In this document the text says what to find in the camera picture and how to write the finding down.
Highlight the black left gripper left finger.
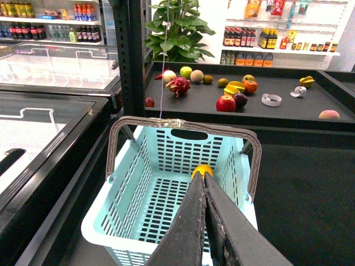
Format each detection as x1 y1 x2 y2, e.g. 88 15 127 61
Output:
146 173 206 265

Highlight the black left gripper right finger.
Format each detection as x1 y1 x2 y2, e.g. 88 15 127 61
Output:
205 172 292 265

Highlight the light blue plastic basket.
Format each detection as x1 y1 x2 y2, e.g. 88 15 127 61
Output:
81 126 257 265

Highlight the yellow mango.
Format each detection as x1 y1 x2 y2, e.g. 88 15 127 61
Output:
191 165 214 180

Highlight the brown basket handle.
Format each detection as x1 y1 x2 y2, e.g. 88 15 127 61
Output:
105 116 262 201
109 116 261 153

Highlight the brown front basket handle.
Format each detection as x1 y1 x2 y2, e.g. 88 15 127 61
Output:
105 116 262 201

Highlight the red-green mango fruit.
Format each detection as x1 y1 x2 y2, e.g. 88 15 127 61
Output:
242 74 255 83

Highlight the red apple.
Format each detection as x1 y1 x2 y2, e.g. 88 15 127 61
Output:
216 95 236 112

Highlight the dark purple plum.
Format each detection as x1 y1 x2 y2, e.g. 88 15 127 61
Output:
232 93 248 109

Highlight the small dark red fruit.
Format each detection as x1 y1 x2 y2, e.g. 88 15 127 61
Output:
145 97 155 108

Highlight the black fruit display tray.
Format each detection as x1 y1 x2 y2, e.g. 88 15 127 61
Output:
145 63 354 149

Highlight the yellow starfruit near persimmon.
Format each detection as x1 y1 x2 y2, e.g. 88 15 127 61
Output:
224 81 245 96

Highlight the orange persimmon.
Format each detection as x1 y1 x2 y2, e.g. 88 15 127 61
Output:
243 80 258 94

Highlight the pink peach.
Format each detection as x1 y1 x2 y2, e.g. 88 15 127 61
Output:
318 110 340 119

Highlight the brown-green round fruit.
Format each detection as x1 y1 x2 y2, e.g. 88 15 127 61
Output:
217 78 229 88

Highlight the pink dragon fruit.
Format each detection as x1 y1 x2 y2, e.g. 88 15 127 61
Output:
165 76 190 98

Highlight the brown kiwi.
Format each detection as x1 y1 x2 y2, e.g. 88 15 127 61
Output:
202 75 214 85

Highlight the beige cantaloupe melon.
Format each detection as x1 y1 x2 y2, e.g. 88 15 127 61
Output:
190 70 204 83

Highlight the glass-top chest freezer near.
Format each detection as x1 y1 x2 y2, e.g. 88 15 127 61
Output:
1 93 110 265

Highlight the glass-top chest freezer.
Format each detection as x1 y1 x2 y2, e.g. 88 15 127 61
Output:
1 42 123 112
1 93 110 265

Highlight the red chili pepper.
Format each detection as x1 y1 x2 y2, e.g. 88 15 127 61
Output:
154 68 169 80

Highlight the white onion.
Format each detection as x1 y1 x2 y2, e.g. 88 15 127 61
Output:
163 70 176 83

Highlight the green apple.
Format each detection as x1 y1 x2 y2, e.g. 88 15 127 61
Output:
180 66 193 80

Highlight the yellow starfruit far right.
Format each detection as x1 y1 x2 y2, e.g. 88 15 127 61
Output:
300 76 315 89

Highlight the green potted plant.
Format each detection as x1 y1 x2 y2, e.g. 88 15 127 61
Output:
144 1 216 63

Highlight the white shelf with sauce bottles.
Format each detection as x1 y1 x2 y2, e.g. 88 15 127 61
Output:
220 1 354 70

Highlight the glass-top chest freezer far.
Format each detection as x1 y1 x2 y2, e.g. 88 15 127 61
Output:
1 42 123 112

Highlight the white shelf with drink bottles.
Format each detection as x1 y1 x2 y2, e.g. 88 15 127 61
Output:
1 1 104 45

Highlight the white tape ring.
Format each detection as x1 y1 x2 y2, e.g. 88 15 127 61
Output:
261 93 283 108

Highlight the black metal shelf post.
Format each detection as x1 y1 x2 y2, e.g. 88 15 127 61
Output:
109 0 145 117

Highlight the white hanging string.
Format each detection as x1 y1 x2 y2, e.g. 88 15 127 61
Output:
159 0 170 120

